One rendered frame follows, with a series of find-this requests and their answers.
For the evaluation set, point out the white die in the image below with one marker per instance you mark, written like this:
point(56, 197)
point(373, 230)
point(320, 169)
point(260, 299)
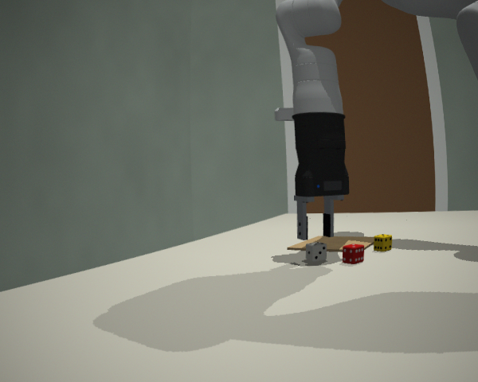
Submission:
point(316, 251)

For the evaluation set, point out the tan mat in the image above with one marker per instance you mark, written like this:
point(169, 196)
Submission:
point(335, 243)

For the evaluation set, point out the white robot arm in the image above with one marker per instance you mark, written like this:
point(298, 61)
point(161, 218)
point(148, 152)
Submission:
point(298, 19)

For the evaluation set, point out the red die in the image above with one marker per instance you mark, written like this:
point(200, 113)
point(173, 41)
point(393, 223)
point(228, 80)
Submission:
point(353, 253)

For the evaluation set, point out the yellow die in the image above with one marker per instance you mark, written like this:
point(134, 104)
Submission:
point(382, 242)

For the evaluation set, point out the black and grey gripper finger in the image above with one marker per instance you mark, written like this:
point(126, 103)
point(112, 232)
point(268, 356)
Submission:
point(302, 219)
point(328, 216)

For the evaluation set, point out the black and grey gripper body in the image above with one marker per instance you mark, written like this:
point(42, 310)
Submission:
point(318, 117)

